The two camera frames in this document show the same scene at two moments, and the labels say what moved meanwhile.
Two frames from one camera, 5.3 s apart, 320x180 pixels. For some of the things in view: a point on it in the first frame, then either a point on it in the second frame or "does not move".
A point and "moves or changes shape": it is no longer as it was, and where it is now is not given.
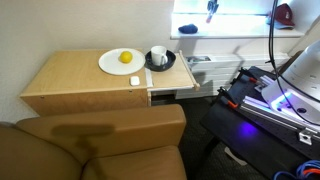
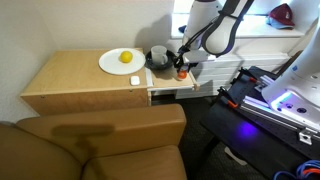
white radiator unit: (212, 72) does not move
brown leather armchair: (131, 143) does not move
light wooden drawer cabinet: (75, 81) does not move
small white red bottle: (208, 19) moves or changes shape
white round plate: (110, 61) does not move
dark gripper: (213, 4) → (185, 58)
